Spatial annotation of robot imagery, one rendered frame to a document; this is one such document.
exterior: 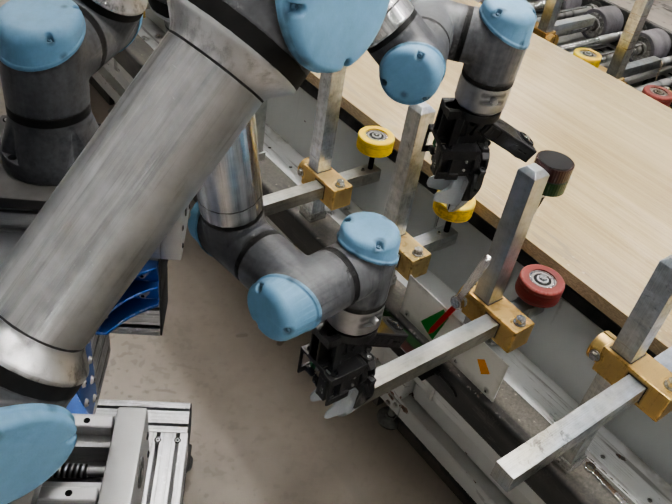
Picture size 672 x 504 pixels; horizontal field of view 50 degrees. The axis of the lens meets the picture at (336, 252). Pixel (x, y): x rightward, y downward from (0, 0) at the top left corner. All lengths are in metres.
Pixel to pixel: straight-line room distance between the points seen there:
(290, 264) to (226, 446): 1.29
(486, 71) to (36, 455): 0.73
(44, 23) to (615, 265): 1.02
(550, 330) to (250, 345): 1.08
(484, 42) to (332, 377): 0.48
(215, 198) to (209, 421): 1.36
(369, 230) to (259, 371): 1.42
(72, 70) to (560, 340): 1.01
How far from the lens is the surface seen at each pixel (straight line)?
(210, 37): 0.52
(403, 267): 1.40
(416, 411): 2.00
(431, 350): 1.17
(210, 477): 2.01
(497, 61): 1.02
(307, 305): 0.79
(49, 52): 1.05
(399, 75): 0.88
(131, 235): 0.54
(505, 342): 1.26
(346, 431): 2.12
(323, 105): 1.48
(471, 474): 1.92
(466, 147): 1.11
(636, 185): 1.69
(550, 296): 1.29
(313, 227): 1.62
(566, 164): 1.17
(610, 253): 1.45
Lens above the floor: 1.69
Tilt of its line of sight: 39 degrees down
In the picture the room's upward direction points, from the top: 10 degrees clockwise
